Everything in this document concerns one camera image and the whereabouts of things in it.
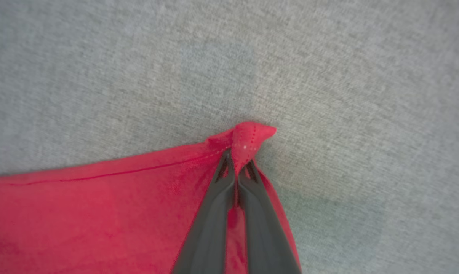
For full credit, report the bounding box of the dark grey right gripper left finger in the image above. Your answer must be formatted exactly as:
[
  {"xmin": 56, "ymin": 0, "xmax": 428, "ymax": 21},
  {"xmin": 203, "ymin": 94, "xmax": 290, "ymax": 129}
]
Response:
[{"xmin": 171, "ymin": 148, "xmax": 237, "ymax": 274}]

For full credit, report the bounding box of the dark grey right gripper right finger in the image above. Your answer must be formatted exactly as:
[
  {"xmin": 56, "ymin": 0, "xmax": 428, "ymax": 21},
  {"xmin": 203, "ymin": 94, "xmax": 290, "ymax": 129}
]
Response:
[{"xmin": 237, "ymin": 160, "xmax": 302, "ymax": 274}]

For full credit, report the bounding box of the red garment with white stripes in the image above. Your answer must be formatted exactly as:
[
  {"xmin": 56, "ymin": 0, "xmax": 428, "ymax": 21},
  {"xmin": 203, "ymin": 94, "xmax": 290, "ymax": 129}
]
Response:
[{"xmin": 0, "ymin": 121, "xmax": 302, "ymax": 274}]

